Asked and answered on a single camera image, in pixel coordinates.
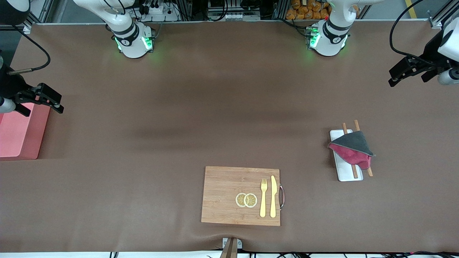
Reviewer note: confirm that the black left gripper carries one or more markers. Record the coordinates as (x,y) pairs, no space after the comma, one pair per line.
(431,53)

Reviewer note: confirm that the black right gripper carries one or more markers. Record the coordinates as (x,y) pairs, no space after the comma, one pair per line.
(10,85)

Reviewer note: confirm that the grey and red cloth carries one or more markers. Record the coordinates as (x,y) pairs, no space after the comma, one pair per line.
(353,148)

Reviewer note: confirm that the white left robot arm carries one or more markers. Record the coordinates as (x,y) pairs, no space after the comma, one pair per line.
(333,36)

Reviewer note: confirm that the pink plastic bin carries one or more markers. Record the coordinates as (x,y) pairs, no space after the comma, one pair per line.
(18,139)

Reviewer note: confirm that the orange snack pile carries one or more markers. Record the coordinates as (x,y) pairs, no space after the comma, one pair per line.
(304,10)

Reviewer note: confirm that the white rectangular tray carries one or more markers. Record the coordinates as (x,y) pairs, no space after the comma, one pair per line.
(346,173)

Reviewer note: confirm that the white power strip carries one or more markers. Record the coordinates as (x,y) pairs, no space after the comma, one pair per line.
(161,10)

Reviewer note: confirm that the white terminal block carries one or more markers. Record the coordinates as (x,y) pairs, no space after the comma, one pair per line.
(242,17)

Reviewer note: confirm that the yellow knife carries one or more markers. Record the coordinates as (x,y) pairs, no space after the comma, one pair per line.
(273,197)

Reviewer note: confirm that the yellow fork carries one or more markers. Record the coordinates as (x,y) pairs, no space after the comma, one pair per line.
(263,200)

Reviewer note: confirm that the lemon slice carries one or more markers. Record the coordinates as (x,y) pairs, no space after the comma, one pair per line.
(251,200)
(239,200)

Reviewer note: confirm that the aluminium frame rail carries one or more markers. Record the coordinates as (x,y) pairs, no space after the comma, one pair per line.
(435,21)

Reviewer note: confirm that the metal table edge bracket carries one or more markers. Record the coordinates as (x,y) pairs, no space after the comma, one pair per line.
(232,245)

